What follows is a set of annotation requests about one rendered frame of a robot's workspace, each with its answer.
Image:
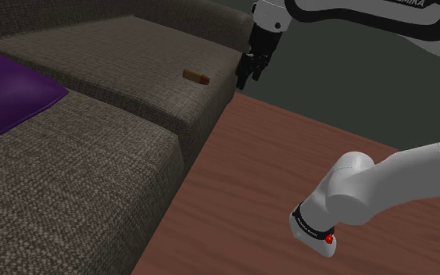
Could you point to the grey-brown fabric sofa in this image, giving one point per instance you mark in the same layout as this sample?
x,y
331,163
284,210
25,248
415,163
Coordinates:
x,y
109,64

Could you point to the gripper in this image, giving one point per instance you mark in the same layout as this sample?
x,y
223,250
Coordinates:
x,y
264,41

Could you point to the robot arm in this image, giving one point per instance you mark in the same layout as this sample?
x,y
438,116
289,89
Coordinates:
x,y
360,190

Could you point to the brown cylinder with red tip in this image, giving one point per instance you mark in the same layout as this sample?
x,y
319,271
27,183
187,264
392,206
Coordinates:
x,y
195,76

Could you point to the purple cushion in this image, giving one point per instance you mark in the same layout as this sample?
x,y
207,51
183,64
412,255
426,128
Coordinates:
x,y
6,95

